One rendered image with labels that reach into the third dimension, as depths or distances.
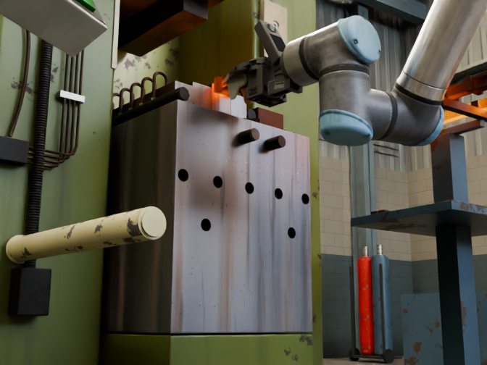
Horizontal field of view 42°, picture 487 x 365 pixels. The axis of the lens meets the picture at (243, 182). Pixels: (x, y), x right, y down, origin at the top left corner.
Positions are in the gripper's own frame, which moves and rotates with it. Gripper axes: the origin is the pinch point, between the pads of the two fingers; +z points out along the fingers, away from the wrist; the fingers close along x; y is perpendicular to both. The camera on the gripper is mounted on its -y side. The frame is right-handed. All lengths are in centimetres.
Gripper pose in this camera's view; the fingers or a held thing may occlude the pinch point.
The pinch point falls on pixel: (230, 82)
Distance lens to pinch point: 138.6
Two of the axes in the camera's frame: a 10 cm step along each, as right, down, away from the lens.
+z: -6.7, 1.5, 7.3
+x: 7.5, 1.5, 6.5
